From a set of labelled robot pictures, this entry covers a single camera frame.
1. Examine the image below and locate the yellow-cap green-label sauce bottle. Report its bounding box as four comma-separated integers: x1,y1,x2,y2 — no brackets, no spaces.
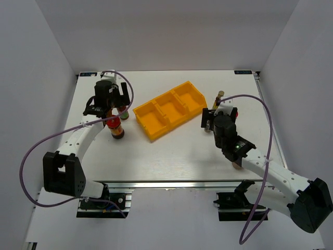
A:
117,106,129,120

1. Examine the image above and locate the red-lid dark sauce jar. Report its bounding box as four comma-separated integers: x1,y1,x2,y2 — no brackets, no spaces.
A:
106,116,124,140

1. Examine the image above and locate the small beige-cap oil bottle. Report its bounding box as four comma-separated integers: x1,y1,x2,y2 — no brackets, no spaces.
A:
212,91,224,109

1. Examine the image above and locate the pink-lid spice jar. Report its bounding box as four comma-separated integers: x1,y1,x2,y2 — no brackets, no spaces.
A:
232,161,243,170

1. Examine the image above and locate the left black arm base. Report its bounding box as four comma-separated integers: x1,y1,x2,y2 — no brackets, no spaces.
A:
76,189,132,219

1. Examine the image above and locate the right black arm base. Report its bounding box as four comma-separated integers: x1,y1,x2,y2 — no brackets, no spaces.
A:
213,180,255,222

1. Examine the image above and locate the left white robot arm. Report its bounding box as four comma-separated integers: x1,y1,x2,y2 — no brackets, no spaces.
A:
43,79,131,208

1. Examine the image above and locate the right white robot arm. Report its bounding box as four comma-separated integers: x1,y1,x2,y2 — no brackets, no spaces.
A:
201,108,332,233

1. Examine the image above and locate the left XDOF logo sticker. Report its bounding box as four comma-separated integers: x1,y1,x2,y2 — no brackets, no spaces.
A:
79,72,97,77

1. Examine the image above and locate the xdof logo sticker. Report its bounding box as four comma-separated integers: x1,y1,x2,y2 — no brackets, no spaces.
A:
79,72,97,77
234,70,253,74

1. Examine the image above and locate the yellow three-compartment bin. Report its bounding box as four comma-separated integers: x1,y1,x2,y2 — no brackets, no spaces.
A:
133,81,207,142

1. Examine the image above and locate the right XDOF logo sticker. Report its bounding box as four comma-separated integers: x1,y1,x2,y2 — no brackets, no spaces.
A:
234,70,253,74

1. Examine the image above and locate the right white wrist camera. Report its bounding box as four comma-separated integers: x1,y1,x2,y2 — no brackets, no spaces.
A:
214,99,234,116

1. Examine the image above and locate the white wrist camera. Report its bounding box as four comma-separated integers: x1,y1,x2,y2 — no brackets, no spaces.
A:
100,71,117,85
214,99,234,116

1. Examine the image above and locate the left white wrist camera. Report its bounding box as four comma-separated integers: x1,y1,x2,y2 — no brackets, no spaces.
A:
100,71,117,85

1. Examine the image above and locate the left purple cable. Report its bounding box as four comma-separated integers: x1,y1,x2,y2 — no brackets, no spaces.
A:
19,70,135,218

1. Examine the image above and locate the purple cable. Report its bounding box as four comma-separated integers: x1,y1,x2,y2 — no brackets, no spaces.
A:
217,94,274,245
19,70,135,218

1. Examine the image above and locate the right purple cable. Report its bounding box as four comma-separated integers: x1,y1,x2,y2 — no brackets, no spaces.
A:
217,94,274,245

